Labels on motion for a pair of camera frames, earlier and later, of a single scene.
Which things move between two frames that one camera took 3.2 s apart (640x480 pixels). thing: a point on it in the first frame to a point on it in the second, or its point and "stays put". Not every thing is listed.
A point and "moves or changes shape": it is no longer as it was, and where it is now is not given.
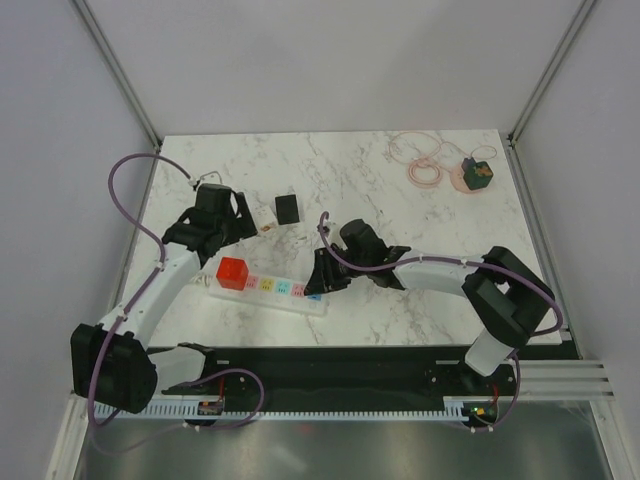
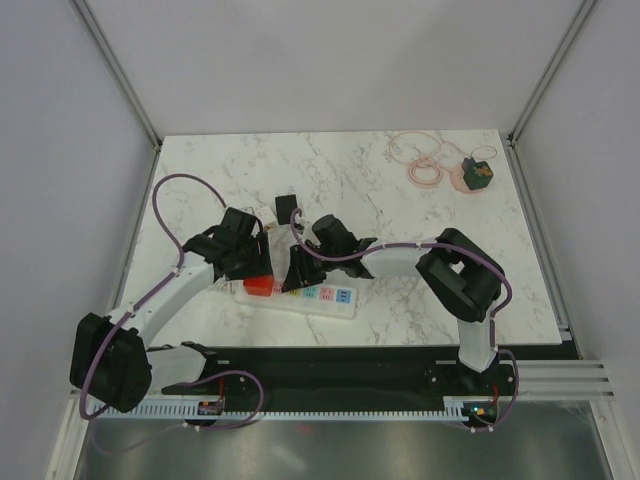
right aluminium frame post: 552,69 stays put
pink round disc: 458,181 stays put
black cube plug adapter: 287,209 stays put
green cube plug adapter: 477,174 stays put
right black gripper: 323,278 to 300,272
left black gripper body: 234,229 to 252,262
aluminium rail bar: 561,380 stays put
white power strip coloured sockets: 272,291 moves or changes shape
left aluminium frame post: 117,73 stays put
